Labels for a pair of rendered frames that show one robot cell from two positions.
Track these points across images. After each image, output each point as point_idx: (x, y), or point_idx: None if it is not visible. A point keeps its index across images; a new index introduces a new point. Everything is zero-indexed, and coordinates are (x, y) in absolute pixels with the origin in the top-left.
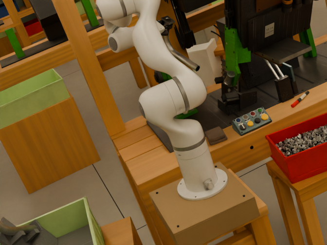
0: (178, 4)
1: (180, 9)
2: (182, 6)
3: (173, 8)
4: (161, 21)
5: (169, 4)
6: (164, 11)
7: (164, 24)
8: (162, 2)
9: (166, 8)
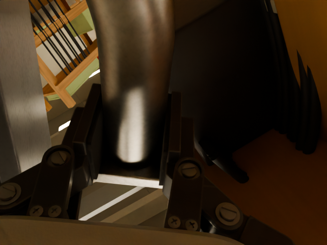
0: (241, 37)
1: (228, 7)
2: (186, 68)
3: (275, 7)
4: (159, 185)
5: (290, 41)
6: (318, 22)
7: (145, 143)
8: (324, 76)
9: (304, 34)
